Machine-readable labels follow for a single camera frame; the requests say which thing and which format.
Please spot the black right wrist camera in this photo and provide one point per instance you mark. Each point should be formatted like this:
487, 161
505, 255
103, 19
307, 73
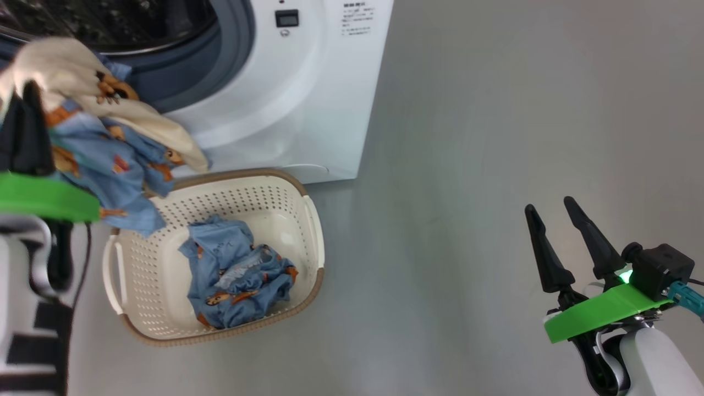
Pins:
660, 269

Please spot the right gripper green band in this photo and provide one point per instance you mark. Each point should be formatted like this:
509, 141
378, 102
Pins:
599, 313

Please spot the cream cartoon print garment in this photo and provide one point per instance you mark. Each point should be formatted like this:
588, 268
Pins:
60, 66

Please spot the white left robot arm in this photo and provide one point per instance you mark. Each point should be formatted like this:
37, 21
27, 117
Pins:
16, 258

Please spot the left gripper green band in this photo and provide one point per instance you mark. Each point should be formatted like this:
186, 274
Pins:
44, 195

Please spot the white front-load washing machine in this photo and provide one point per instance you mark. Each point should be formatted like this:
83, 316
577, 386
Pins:
308, 99

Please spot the cream perforated laundry basket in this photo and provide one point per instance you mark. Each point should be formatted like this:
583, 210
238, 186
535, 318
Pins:
159, 264

